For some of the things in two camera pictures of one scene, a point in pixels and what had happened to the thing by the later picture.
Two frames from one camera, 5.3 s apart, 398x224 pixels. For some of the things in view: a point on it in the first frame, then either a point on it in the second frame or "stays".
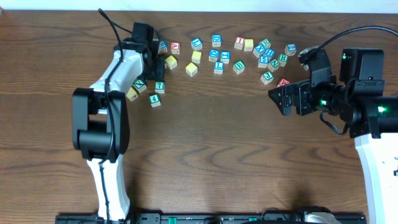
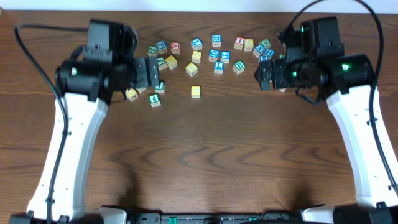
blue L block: (218, 67) stays
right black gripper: (296, 98) to (265, 74)
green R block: (283, 59) stays
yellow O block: (196, 56) stays
